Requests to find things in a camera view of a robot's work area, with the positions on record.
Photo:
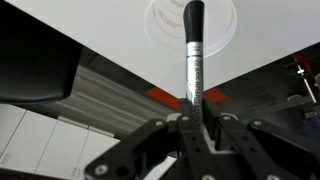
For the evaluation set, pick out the orange floor mat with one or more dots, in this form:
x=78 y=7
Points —
x=163 y=96

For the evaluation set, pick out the red clamp with silver rod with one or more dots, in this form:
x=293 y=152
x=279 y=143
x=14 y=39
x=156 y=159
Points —
x=301 y=60

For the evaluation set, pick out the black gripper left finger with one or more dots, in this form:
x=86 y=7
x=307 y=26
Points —
x=186 y=140

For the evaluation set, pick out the black office chair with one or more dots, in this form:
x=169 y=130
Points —
x=33 y=60

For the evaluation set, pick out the clear plastic measuring cup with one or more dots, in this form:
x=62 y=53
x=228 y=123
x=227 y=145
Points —
x=220 y=33

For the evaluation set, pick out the black and silver marker pen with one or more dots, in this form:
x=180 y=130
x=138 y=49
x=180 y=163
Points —
x=195 y=66

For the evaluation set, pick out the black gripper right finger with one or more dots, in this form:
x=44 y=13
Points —
x=266 y=140

